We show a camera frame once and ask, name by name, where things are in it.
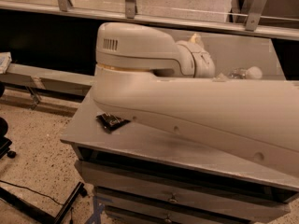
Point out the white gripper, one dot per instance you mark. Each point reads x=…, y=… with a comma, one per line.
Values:
x=204, y=58

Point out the clear plastic water bottle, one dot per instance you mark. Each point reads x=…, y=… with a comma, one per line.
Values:
x=253, y=72

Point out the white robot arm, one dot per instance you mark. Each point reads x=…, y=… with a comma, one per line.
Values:
x=144, y=75

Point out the black snack bar wrapper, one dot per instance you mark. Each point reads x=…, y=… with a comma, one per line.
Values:
x=110, y=122

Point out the grey drawer cabinet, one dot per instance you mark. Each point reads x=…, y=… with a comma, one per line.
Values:
x=145, y=175

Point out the grey metal bench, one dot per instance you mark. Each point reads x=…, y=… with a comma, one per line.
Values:
x=36, y=80

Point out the white box on bench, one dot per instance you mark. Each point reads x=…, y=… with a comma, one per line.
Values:
x=5, y=61

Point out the black chair wheel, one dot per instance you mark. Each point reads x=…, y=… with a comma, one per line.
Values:
x=11, y=154

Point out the metal railing frame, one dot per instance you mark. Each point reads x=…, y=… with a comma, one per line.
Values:
x=224, y=16

